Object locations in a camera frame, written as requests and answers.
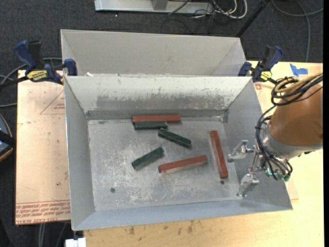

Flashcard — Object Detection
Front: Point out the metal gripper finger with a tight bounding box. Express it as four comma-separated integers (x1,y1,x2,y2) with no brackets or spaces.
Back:
236,172,260,198
227,139,255,163

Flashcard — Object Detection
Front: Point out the red-brown flat block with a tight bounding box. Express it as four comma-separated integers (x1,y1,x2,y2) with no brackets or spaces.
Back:
132,114,182,125
158,155,209,175
209,130,229,180

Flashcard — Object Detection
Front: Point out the dark green flat block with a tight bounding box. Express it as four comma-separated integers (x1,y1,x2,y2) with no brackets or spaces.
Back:
157,128,193,149
131,146,165,171
133,121,169,131

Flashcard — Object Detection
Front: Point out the grey metal bin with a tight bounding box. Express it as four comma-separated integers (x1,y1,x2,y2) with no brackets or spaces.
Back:
60,29,293,232

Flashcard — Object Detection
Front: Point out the brown cardboard board red print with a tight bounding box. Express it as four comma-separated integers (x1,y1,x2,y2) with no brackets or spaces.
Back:
15,69,300,226

